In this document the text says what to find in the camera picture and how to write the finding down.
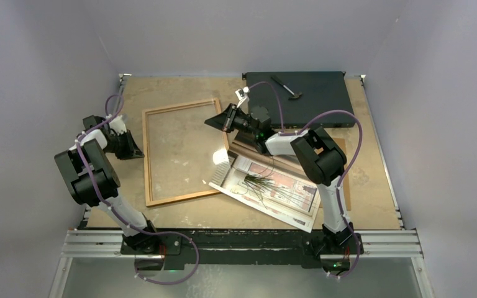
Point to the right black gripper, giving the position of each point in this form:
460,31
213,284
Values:
226,118

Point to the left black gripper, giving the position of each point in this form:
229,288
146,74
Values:
132,151

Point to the brown wooden picture frame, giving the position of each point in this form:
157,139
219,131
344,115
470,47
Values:
172,156

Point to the glossy plant photo print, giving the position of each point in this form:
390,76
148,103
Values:
266,185

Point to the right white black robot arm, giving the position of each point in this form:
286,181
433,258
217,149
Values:
336,227

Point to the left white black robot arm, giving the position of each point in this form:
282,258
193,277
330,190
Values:
92,181

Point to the dark flat equipment case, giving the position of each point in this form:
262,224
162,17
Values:
321,91

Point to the brown cardboard backing board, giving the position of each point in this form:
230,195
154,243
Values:
319,156

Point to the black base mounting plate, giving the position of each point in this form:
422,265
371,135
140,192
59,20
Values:
178,247

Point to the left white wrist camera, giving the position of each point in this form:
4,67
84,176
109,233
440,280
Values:
116,124

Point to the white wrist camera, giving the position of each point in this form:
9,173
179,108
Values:
243,96
116,124

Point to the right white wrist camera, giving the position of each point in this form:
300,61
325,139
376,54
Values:
243,96

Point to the small black handled hammer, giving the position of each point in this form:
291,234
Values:
292,95

